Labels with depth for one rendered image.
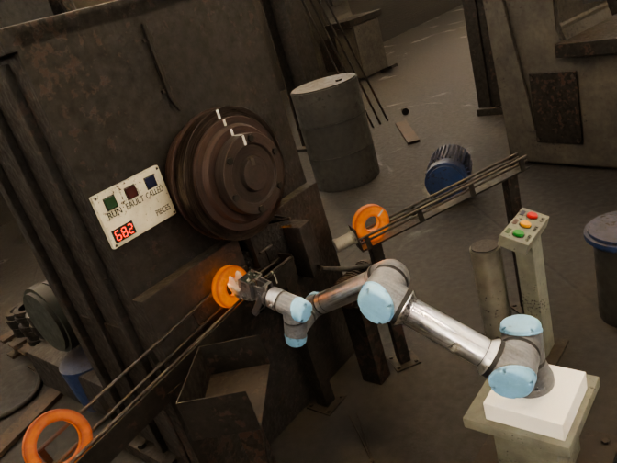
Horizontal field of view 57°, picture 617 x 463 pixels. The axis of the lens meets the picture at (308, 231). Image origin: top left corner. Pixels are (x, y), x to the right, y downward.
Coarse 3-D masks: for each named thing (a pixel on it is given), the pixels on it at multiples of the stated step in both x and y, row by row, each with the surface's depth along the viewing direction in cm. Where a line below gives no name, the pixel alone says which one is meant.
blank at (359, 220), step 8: (360, 208) 230; (368, 208) 228; (376, 208) 229; (360, 216) 228; (368, 216) 229; (376, 216) 231; (384, 216) 232; (360, 224) 229; (376, 224) 234; (384, 224) 233; (360, 232) 230; (368, 232) 231; (376, 232) 233; (376, 240) 234
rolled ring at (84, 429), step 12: (36, 420) 159; (48, 420) 160; (60, 420) 162; (72, 420) 164; (84, 420) 166; (36, 432) 158; (84, 432) 165; (24, 444) 156; (36, 444) 157; (84, 444) 164; (24, 456) 155; (36, 456) 156; (72, 456) 164
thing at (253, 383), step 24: (216, 360) 180; (240, 360) 180; (264, 360) 179; (192, 384) 168; (216, 384) 178; (240, 384) 175; (264, 384) 172; (192, 408) 155; (216, 408) 155; (240, 408) 154; (192, 432) 159; (216, 432) 158; (240, 432) 158; (264, 456) 178
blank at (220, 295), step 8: (224, 272) 201; (232, 272) 204; (216, 280) 200; (224, 280) 201; (216, 288) 199; (224, 288) 201; (216, 296) 200; (224, 296) 201; (232, 296) 204; (224, 304) 201; (232, 304) 204
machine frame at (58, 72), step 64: (128, 0) 180; (192, 0) 199; (0, 64) 166; (64, 64) 166; (128, 64) 181; (192, 64) 200; (256, 64) 223; (0, 128) 180; (64, 128) 167; (128, 128) 183; (64, 192) 177; (64, 256) 199; (128, 256) 185; (192, 256) 205; (256, 256) 221; (128, 320) 196; (192, 320) 200; (256, 320) 223; (320, 320) 254; (128, 384) 221; (128, 448) 251
